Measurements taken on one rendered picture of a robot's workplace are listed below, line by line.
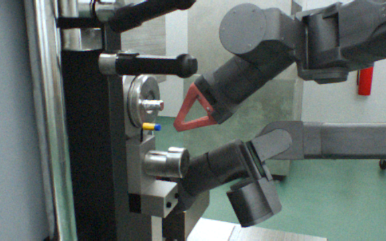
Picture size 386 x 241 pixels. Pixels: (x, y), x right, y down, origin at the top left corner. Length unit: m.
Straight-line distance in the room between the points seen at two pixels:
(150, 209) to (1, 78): 0.35
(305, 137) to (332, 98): 4.49
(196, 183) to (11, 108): 0.41
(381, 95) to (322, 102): 0.68
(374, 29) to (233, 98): 0.19
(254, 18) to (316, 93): 4.64
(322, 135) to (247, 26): 0.23
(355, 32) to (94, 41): 0.29
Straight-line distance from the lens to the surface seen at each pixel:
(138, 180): 0.52
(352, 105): 5.09
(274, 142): 0.56
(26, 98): 0.23
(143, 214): 0.54
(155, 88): 0.56
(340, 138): 0.60
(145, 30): 1.34
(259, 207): 0.58
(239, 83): 0.50
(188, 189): 0.60
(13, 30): 0.22
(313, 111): 5.10
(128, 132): 0.53
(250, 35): 0.42
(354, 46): 0.44
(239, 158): 0.56
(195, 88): 0.52
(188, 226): 0.74
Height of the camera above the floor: 1.36
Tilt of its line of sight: 15 degrees down
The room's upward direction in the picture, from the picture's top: straight up
